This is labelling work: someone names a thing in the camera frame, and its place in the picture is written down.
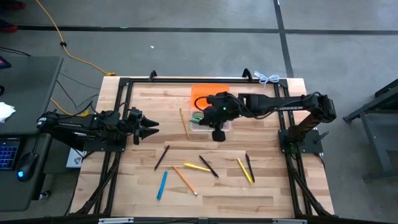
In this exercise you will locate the black computer mouse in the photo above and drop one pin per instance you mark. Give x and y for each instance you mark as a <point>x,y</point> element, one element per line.
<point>26,166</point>

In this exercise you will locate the yellow wooden pencil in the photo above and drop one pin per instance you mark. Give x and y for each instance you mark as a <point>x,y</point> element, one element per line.
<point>184,123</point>

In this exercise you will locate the black device with pink light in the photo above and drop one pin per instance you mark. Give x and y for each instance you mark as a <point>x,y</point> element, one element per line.
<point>3,63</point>

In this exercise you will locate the dark grey desk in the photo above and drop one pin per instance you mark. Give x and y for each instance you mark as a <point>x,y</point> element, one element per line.
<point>31,93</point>

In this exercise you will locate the black pen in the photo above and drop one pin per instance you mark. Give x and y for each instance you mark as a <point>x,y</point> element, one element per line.
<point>161,157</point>
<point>208,166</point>
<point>250,168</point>

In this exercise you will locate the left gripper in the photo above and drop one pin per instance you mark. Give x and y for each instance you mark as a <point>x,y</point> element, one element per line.
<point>130,129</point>

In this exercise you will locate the backlit keyboard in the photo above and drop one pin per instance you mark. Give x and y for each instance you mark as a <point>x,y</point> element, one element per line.
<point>7,154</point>

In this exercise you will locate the black frame hook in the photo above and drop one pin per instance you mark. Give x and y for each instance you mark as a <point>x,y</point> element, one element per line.
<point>151,73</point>
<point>246,71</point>

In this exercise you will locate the orange pencil with red eraser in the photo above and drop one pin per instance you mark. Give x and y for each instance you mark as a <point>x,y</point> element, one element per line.
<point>185,180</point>

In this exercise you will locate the yellow highlighter pen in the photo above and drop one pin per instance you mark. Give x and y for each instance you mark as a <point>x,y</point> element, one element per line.
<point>196,166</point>

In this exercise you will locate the slim yellow pen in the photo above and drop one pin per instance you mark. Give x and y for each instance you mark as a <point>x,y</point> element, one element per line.
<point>244,170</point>

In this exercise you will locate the clear plastic supply box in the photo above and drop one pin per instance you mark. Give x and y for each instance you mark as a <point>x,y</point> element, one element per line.
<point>193,125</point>

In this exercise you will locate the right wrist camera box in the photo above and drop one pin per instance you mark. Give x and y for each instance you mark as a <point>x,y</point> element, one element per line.
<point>219,136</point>

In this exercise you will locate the green pen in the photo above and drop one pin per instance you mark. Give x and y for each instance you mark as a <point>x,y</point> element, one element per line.
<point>195,120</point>

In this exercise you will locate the person's foot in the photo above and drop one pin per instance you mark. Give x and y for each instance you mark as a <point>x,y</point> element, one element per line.
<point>7,28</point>
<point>12,4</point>

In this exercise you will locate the orange plastic box lid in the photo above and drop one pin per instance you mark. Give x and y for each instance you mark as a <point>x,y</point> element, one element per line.
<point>202,90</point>

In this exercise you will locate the white printed box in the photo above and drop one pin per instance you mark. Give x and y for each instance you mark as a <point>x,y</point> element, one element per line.
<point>74,159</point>

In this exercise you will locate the blue pen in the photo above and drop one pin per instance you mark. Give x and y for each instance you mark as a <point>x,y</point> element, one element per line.
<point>162,185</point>

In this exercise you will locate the black side desk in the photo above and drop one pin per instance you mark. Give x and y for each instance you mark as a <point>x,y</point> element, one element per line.
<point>18,196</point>

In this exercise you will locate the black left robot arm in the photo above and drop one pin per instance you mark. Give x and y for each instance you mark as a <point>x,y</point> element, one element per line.
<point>71,127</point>

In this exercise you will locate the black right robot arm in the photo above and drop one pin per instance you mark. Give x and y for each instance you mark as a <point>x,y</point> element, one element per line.
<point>289,104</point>

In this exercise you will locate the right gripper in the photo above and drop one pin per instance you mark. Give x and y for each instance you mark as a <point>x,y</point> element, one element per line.
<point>216,118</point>

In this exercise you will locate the white crumpled tissue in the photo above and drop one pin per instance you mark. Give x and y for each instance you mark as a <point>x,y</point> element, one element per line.
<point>5,112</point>

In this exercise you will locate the black metal stand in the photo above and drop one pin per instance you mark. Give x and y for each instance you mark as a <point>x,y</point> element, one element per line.
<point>374,140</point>

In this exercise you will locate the silver metal bracket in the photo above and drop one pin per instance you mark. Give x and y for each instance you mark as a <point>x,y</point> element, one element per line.
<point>289,221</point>
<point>115,221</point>

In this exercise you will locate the small metal caster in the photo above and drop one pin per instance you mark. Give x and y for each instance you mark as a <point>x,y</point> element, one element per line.
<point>45,195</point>

